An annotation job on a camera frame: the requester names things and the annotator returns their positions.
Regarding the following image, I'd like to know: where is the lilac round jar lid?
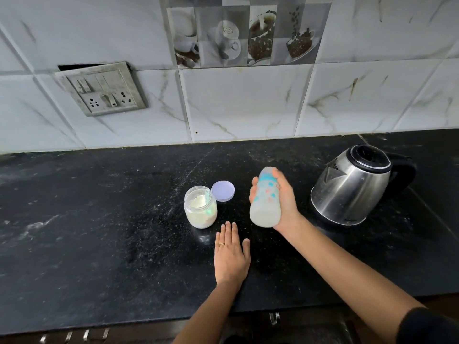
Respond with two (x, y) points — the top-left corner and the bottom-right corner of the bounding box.
(210, 180), (236, 203)

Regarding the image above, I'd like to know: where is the dark wooden base cabinet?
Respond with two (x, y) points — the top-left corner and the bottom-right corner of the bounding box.
(0, 291), (459, 344)

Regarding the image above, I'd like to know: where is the person's right forearm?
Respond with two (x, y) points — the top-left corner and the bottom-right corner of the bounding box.
(286, 217), (426, 343)

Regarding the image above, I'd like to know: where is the blue measuring spoon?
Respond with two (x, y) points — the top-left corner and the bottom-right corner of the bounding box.
(205, 189), (218, 216)

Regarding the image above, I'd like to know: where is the person's left forearm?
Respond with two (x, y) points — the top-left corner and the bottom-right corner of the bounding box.
(172, 282), (241, 344)

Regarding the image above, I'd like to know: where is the steel electric kettle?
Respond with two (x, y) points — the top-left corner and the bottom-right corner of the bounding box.
(310, 144), (418, 226)

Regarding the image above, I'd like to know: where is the clear printed baby bottle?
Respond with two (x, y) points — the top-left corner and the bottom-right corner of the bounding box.
(249, 181), (282, 228)

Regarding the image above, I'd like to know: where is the person's right hand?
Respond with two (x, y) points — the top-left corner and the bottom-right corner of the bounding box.
(249, 167), (304, 235)

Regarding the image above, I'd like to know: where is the clear milk powder jar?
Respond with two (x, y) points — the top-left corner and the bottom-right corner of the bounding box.
(183, 185), (219, 230)

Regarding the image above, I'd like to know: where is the grey wall switch socket panel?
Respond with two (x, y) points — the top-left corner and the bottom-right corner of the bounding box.
(54, 61), (148, 117)

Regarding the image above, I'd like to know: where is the person's left hand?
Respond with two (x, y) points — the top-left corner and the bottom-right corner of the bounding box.
(214, 221), (251, 286)

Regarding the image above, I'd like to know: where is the black shirt sleeve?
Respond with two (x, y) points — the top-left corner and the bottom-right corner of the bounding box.
(396, 307), (459, 344)

